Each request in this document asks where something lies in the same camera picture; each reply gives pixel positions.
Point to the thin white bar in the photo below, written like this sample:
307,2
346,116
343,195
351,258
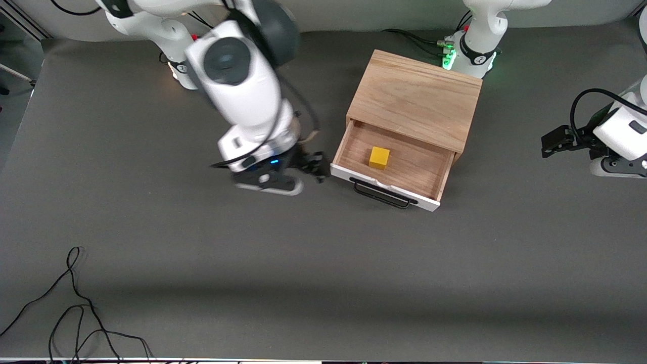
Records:
15,72

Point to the wooden drawer cabinet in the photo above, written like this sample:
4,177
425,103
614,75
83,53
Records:
414,96

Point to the yellow wooden block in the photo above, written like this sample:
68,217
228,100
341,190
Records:
379,157

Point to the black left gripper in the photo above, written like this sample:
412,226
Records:
582,137

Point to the white-fronted wooden drawer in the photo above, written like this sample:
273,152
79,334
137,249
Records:
404,172

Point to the aluminium frame rail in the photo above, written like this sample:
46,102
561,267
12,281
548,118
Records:
25,25

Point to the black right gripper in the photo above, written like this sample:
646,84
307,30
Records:
303,163

